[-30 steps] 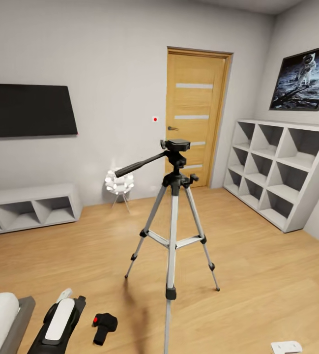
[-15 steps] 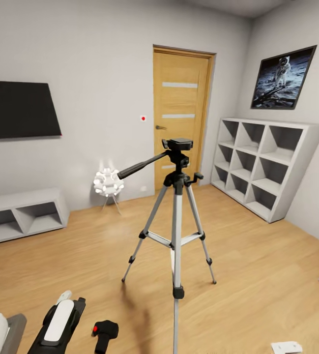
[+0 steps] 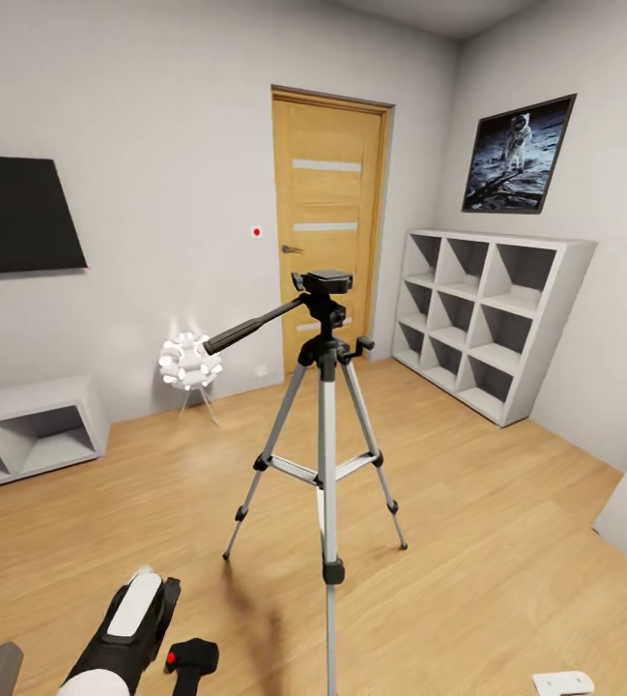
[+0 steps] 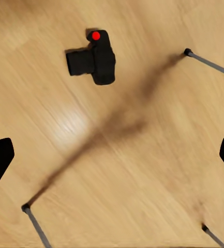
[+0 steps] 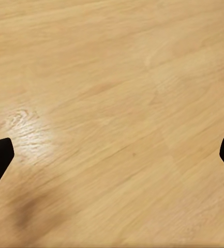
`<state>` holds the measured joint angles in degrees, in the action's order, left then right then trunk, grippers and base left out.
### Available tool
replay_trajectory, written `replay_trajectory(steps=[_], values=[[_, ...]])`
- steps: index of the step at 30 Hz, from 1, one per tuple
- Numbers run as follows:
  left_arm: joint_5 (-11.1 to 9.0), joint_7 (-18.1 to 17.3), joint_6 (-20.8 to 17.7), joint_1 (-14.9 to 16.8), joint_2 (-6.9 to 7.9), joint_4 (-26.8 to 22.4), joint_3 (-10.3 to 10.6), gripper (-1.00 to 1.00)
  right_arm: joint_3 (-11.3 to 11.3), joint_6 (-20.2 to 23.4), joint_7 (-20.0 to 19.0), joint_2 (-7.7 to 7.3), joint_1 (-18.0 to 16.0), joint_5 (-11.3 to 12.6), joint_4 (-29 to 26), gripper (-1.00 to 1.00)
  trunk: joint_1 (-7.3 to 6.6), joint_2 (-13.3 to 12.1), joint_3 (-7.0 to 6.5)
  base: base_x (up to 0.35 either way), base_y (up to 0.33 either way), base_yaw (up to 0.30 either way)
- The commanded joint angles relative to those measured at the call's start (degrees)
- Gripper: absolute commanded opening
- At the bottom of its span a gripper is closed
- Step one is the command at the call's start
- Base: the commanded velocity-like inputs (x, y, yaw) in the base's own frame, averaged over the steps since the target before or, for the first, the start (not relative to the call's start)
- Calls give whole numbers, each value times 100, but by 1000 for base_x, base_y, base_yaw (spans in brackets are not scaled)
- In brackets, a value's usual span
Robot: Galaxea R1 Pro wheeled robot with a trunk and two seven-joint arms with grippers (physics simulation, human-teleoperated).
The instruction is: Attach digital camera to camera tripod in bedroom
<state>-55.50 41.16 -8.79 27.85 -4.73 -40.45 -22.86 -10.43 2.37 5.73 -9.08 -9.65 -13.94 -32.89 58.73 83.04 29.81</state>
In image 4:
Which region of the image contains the camera tripod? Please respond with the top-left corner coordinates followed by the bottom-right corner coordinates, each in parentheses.
top-left (21, 49), bottom-right (224, 248)

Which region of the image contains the digital camera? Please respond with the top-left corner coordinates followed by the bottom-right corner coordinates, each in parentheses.
top-left (66, 30), bottom-right (116, 86)

